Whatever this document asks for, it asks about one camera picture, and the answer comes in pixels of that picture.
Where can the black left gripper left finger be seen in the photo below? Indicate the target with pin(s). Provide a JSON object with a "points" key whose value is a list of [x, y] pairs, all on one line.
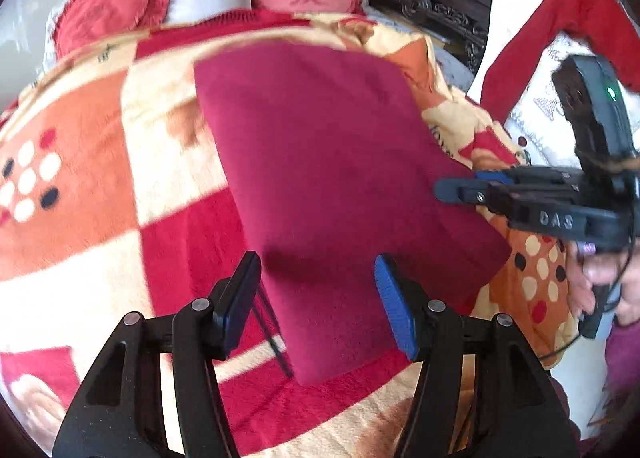
{"points": [[118, 409]]}

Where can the person's right hand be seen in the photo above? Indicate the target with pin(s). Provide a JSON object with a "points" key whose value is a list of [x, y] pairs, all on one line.
{"points": [[586, 273]]}

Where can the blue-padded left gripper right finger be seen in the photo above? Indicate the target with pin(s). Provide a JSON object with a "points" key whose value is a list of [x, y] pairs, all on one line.
{"points": [[482, 392]]}

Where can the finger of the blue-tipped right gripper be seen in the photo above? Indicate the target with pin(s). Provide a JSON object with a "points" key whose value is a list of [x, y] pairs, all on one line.
{"points": [[502, 177]]}

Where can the white and red garment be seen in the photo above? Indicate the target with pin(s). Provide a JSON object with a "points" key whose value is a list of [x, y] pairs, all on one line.
{"points": [[527, 41]]}

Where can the red heart pillow left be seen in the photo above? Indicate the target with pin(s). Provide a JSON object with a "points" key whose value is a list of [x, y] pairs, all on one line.
{"points": [[83, 22]]}

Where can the orange red cream patterned blanket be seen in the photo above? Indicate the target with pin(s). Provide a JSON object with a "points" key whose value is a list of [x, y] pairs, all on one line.
{"points": [[113, 199]]}

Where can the dark red knit garment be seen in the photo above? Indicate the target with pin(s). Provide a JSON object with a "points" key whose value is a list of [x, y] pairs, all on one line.
{"points": [[330, 165]]}

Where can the dark carved wooden headboard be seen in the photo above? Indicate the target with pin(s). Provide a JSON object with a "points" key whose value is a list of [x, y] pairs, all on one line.
{"points": [[461, 24]]}

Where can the black camera box with light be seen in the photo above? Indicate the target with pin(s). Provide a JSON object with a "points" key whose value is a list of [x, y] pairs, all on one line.
{"points": [[593, 104]]}

